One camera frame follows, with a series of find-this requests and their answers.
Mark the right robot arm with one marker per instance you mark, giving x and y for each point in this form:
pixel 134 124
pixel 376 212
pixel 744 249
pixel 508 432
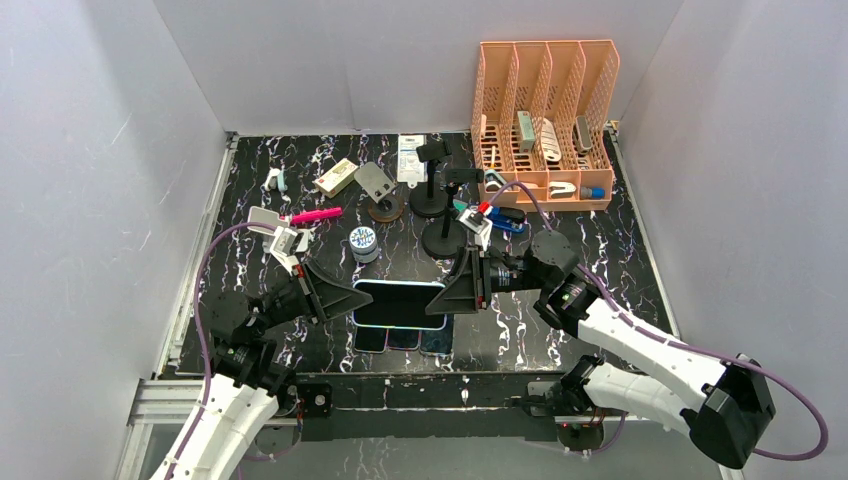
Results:
pixel 723 405

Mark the white teal clip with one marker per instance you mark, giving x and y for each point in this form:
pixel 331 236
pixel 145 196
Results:
pixel 275 185

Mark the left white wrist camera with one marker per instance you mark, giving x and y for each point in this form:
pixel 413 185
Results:
pixel 286 244

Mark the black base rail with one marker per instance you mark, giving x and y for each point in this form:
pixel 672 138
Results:
pixel 528 406

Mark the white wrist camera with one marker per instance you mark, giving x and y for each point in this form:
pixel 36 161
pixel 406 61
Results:
pixel 286 244
pixel 474 219

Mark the blue capped tube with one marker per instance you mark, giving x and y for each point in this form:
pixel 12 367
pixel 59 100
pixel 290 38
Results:
pixel 592 193

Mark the black phone stand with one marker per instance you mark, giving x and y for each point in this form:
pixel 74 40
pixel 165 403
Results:
pixel 428 200
pixel 442 240

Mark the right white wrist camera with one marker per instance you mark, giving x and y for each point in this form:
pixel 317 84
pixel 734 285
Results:
pixel 474 219

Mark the white item in organizer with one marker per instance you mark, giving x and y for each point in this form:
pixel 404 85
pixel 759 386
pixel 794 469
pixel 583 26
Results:
pixel 551 150

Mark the purple smartphone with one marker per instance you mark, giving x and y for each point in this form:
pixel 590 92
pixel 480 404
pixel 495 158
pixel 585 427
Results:
pixel 370 340

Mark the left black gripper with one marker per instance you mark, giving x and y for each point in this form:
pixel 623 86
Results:
pixel 327 298

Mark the white cardboard box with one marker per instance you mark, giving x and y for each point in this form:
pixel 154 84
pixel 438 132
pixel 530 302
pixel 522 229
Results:
pixel 336 178

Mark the grey item in organizer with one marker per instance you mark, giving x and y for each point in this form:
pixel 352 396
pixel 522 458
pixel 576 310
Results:
pixel 525 131

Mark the blue stapler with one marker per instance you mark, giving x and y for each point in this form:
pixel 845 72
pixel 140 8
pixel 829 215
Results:
pixel 508 219

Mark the black smartphone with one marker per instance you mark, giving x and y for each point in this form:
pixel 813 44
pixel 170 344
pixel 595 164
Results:
pixel 403 339

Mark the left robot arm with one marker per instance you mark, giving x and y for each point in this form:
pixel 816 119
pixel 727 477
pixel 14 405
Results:
pixel 243 386

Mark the light blue smartphone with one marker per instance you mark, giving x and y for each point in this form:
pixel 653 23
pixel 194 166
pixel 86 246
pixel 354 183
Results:
pixel 398 304

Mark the pink marker pen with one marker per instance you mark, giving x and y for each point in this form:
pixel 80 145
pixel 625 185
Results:
pixel 314 216

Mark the white phone stand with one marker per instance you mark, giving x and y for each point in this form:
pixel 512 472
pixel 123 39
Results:
pixel 264 223

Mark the orange file organizer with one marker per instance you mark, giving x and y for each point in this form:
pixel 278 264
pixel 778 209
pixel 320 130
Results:
pixel 557 80

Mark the dark item in organizer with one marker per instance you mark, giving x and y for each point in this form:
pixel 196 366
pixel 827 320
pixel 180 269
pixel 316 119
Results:
pixel 582 136

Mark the white blister pack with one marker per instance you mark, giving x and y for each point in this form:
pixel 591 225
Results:
pixel 410 170

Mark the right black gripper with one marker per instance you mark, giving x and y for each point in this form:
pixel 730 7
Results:
pixel 469 286

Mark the green small box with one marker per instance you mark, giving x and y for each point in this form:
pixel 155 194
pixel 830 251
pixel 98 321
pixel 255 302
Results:
pixel 458 206

